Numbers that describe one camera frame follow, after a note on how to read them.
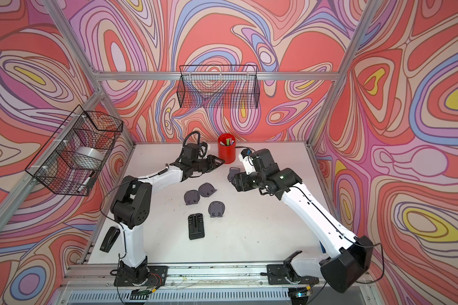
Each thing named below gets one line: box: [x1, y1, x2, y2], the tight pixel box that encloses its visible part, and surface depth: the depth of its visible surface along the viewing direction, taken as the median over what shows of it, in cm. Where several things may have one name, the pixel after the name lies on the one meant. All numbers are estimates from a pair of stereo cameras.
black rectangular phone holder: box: [188, 212, 205, 241], surface depth 86 cm
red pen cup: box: [217, 132, 236, 164], surface depth 109 cm
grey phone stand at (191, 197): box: [183, 189, 201, 206], surface depth 97 cm
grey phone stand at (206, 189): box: [197, 182, 217, 198], surface depth 100 cm
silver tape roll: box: [71, 146, 105, 171], surface depth 73 cm
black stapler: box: [99, 226, 121, 253], surface depth 82 cm
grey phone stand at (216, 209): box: [208, 200, 226, 218], surface depth 93 cm
